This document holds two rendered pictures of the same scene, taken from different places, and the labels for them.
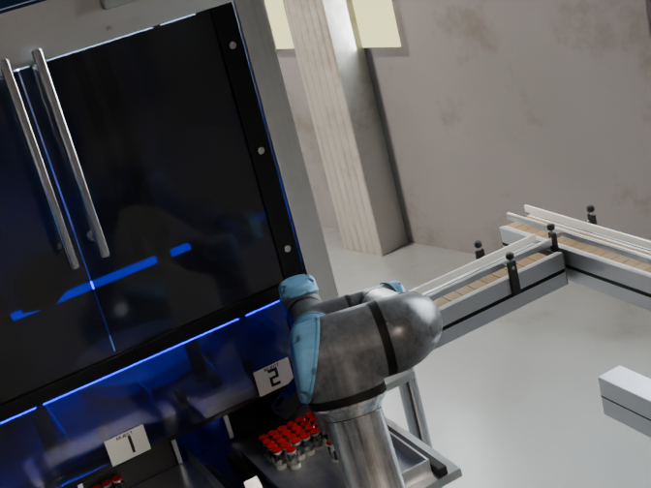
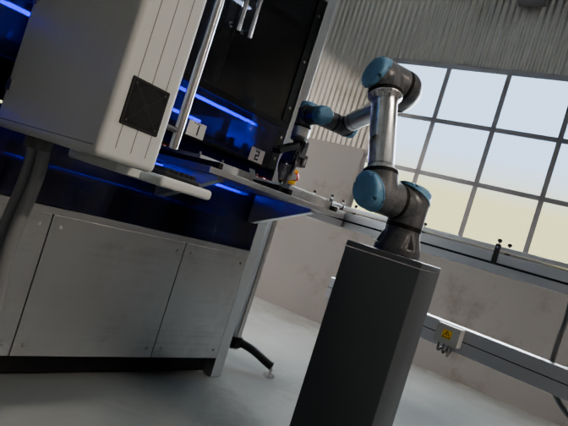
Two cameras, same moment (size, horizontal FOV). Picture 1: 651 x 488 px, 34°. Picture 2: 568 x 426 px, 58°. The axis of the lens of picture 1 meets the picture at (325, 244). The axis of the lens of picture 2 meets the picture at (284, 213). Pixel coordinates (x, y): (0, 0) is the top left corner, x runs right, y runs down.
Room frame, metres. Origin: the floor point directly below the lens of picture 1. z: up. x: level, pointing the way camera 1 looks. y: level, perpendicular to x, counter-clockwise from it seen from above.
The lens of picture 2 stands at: (-0.06, 0.87, 0.79)
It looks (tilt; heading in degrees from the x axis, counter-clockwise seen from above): 1 degrees up; 337
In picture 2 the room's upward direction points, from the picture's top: 17 degrees clockwise
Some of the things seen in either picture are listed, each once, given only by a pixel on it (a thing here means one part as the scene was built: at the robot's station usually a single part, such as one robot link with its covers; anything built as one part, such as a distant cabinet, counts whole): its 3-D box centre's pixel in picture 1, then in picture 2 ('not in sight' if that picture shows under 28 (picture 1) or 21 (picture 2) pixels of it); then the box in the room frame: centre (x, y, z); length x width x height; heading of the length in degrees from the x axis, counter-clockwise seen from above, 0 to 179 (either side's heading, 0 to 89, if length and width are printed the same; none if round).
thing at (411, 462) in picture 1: (332, 461); (280, 190); (1.88, 0.10, 0.90); 0.34 x 0.26 x 0.04; 23
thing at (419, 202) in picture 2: not in sight; (409, 204); (1.31, -0.12, 0.96); 0.13 x 0.12 x 0.14; 96
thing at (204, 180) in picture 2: not in sight; (187, 187); (1.74, 0.50, 0.79); 0.34 x 0.03 x 0.13; 23
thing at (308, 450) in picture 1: (312, 442); not in sight; (1.96, 0.13, 0.90); 0.18 x 0.02 x 0.05; 113
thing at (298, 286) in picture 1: (302, 306); (306, 115); (1.91, 0.07, 1.23); 0.09 x 0.08 x 0.11; 6
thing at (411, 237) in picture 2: not in sight; (400, 239); (1.31, -0.13, 0.84); 0.15 x 0.15 x 0.10
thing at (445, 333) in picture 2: not in sight; (449, 335); (1.80, -0.91, 0.50); 0.12 x 0.05 x 0.09; 23
